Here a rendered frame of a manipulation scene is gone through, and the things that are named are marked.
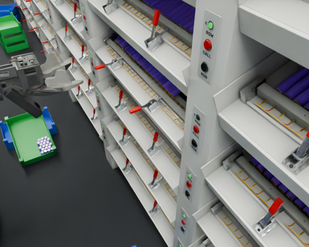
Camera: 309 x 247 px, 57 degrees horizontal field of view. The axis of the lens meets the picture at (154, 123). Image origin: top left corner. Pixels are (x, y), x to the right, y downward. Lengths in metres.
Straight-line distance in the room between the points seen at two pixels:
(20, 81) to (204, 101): 0.44
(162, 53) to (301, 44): 0.38
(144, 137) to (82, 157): 0.77
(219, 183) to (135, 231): 0.82
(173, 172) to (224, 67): 0.51
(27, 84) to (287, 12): 0.58
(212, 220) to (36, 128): 1.32
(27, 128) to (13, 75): 1.14
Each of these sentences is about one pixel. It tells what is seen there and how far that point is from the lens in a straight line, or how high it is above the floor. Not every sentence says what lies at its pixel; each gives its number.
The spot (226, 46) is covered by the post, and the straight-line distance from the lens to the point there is 0.48.
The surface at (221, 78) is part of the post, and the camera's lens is 0.50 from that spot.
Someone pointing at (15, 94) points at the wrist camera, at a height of 0.84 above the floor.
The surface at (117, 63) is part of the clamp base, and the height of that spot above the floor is 0.75.
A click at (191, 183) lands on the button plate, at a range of 0.76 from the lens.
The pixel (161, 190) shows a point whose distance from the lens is 1.12.
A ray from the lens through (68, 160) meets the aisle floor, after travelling 1.74.
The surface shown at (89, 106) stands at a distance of 1.82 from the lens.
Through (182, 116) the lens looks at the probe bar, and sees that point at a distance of 0.76.
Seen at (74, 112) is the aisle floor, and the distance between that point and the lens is 2.05.
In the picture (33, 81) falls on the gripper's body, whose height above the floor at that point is 0.87.
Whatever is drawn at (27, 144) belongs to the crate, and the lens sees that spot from 1.84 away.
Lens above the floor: 1.27
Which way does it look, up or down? 42 degrees down
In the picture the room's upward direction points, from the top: straight up
